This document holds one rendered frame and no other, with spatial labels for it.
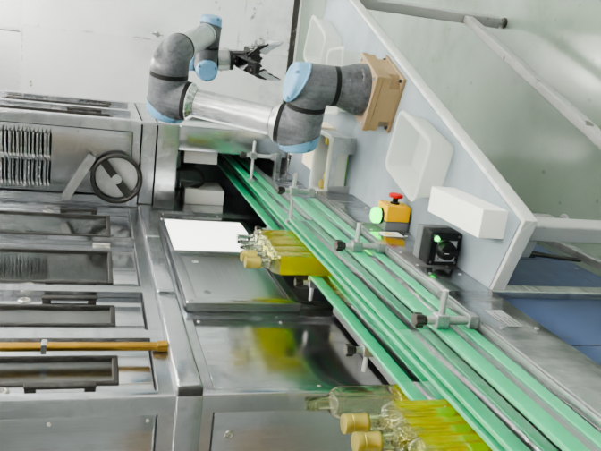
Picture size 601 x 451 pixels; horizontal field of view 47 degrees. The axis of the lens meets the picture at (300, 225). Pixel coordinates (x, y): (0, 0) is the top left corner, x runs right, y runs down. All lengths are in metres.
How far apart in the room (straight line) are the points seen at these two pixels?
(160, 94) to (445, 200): 0.94
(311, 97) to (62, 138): 1.35
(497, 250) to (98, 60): 4.56
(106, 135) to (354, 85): 1.34
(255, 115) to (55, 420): 1.01
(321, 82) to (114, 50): 3.86
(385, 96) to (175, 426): 1.07
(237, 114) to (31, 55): 3.81
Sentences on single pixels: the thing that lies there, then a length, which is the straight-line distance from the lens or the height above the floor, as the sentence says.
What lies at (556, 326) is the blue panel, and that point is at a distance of 1.49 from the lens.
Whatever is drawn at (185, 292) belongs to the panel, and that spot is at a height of 1.31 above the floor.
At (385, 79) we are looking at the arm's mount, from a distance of 2.01.
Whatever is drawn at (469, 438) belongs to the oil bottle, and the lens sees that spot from 1.22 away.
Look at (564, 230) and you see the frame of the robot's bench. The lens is 1.61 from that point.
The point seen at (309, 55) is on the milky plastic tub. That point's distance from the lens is 2.78.
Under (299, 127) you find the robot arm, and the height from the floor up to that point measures 1.02.
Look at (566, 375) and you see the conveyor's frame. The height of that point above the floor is 0.85.
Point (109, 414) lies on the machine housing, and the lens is 1.58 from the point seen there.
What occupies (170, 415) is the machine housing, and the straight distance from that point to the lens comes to 1.60.
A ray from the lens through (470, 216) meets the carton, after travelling 1.53.
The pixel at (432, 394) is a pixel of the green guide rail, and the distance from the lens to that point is 1.47.
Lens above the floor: 1.59
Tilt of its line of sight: 17 degrees down
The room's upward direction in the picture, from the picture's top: 87 degrees counter-clockwise
